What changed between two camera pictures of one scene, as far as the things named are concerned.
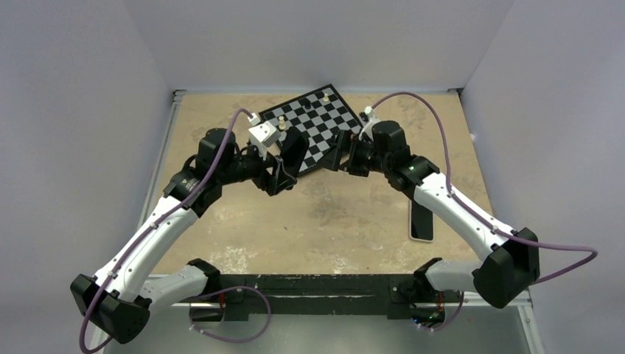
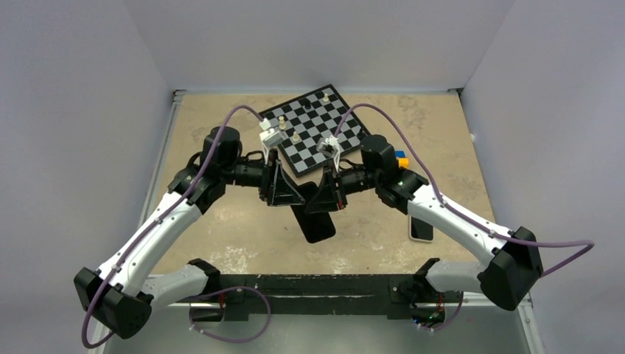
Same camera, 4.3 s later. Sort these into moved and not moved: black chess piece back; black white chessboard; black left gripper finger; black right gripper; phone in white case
Moved: black right gripper; black left gripper finger
Not moved: black white chessboard; phone in white case; black chess piece back
